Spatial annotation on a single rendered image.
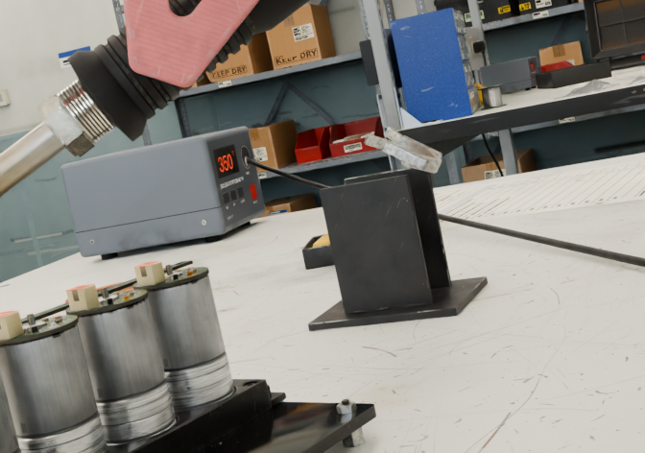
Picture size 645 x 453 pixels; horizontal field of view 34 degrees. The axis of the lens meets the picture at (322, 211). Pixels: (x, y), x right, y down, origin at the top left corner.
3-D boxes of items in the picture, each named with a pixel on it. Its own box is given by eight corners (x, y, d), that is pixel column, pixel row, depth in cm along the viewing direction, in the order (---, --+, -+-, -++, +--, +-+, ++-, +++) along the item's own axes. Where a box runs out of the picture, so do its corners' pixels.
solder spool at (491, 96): (511, 104, 246) (507, 82, 245) (499, 107, 241) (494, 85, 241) (489, 107, 250) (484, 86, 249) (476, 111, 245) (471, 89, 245)
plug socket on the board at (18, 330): (32, 331, 29) (26, 308, 29) (7, 341, 28) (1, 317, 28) (14, 332, 30) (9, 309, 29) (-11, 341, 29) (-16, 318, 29)
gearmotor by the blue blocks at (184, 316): (254, 411, 35) (222, 262, 34) (205, 439, 33) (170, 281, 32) (202, 409, 36) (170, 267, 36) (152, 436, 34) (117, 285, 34)
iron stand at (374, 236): (420, 393, 49) (506, 209, 45) (264, 306, 51) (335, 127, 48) (454, 353, 54) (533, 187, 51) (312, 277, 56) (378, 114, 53)
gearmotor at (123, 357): (198, 442, 32) (161, 284, 32) (141, 474, 31) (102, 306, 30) (144, 440, 34) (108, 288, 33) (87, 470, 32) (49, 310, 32)
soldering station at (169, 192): (270, 219, 104) (250, 124, 103) (227, 241, 93) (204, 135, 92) (136, 241, 109) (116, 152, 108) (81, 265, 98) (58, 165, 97)
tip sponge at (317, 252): (419, 236, 73) (416, 214, 73) (417, 250, 68) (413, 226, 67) (316, 255, 74) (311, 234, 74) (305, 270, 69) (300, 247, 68)
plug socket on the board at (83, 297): (107, 303, 31) (102, 281, 31) (85, 311, 31) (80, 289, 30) (89, 304, 32) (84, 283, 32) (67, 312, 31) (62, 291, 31)
